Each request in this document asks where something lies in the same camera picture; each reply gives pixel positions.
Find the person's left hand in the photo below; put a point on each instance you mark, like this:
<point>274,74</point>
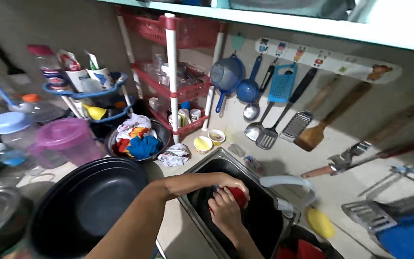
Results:
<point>236,181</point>

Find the person's right hand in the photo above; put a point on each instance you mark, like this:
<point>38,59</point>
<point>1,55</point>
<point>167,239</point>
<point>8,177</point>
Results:
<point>226,215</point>

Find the person's right fingers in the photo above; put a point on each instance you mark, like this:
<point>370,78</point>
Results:
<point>222,196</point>

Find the person's left fingers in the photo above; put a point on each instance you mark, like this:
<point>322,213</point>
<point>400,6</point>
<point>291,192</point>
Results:
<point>244,192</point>

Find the red cloth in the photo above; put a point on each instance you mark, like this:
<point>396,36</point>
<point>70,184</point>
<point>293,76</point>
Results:
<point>239,195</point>
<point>307,250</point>

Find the person's left forearm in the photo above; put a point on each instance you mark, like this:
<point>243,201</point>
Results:
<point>146,210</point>

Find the person's right forearm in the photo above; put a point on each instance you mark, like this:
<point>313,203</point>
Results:
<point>248,246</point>

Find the crumpled plastic packet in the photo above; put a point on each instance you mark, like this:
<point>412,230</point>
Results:
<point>253,164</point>

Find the metal kitchen sink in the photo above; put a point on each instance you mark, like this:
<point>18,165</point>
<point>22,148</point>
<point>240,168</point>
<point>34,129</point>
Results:
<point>207,230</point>

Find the grey plastic faucet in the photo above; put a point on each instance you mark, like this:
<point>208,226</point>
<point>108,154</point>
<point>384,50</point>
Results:
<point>289,181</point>

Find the yellow tub with yellow content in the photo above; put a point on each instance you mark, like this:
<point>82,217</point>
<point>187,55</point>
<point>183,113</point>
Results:
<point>202,144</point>

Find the black slotted turner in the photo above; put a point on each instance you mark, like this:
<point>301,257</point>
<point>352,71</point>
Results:
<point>267,137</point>

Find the metal skimmer ladle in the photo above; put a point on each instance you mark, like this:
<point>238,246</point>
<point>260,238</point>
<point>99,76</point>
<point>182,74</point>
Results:
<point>253,130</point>

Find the white printed crumpled cloth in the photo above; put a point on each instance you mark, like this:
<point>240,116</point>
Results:
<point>175,154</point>

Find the yellow oval sponge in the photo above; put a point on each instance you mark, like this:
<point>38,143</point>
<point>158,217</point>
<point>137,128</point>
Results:
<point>321,223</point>

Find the red cloth in dark bag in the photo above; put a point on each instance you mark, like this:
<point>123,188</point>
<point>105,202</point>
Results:
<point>307,250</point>

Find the dark round basin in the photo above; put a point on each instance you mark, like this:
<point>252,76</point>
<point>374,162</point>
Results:
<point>162,135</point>

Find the wooden spatula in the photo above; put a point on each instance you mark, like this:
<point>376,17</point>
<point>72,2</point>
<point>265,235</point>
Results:
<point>313,136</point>

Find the pile of colourful cloths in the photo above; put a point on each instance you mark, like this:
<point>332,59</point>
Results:
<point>140,138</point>

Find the small blue strainer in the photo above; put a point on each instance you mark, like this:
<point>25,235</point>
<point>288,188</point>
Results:
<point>248,89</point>

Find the blue plastic grater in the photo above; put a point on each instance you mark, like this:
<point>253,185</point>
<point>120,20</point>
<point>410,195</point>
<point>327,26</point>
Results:
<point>282,84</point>

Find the blue plastic strainer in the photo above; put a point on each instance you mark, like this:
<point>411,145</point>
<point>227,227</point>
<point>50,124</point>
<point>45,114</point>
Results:
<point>226,74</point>

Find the large black plastic basin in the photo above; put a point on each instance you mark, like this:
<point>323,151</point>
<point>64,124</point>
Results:
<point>99,201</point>

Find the metal slotted turner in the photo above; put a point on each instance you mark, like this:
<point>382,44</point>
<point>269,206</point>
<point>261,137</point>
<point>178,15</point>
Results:
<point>368,214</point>

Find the red tiered basket shelf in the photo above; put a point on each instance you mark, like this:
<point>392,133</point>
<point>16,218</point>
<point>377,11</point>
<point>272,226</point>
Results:
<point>171,72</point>

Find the green hook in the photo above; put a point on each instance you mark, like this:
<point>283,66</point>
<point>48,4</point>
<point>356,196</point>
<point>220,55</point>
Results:
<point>238,41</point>

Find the yellow plastic scoop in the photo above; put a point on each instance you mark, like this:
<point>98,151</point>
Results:
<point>95,112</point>

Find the white hook strip with animals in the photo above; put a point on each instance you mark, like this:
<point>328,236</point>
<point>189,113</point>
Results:
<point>327,59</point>

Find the pink plastic pitcher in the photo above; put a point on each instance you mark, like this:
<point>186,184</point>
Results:
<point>68,144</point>

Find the white cup with blue print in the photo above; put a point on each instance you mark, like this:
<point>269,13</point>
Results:
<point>101,77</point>

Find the blue tiered corner rack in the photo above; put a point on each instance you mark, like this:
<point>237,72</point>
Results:
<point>84,95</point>

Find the blue plastic object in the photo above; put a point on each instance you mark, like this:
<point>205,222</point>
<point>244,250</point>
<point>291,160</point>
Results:
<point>412,232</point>

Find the light blue shelf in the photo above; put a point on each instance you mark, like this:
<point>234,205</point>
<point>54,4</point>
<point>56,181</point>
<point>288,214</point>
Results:
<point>300,22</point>

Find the green and white tube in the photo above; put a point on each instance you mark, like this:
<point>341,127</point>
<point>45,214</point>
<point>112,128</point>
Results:
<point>92,61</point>

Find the red and white toothpaste tube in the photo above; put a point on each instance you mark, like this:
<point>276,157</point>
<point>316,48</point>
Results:
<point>71,62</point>

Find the jar with orange lid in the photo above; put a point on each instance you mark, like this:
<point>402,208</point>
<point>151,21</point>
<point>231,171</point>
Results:
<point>38,104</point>

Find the bottle with pink lid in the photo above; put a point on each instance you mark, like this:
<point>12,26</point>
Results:
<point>50,70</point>

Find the bottle with white cap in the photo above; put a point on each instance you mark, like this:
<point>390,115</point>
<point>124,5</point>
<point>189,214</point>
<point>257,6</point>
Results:
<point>9,157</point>

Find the jar with light blue lid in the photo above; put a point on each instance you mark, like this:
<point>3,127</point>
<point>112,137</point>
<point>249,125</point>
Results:
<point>9,124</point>

